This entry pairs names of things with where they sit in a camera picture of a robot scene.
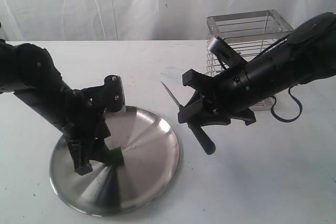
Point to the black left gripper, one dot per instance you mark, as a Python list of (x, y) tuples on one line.
[(85, 129)]

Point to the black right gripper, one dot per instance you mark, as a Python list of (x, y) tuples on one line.
[(230, 95)]

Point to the green vegetable piece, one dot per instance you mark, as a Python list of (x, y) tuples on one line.
[(117, 156)]

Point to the black handled kitchen knife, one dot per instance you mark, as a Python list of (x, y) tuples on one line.
[(205, 142)]

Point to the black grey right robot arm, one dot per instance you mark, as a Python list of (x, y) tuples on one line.
[(305, 55)]

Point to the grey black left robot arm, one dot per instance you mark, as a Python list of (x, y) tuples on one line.
[(28, 72)]

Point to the round stainless steel plate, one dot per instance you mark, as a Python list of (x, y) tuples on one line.
[(150, 152)]

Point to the white backdrop curtain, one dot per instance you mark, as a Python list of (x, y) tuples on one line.
[(49, 20)]

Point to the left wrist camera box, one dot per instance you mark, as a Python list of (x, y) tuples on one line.
[(109, 96)]

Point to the metal wire utensil rack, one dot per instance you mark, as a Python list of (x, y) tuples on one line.
[(249, 33)]

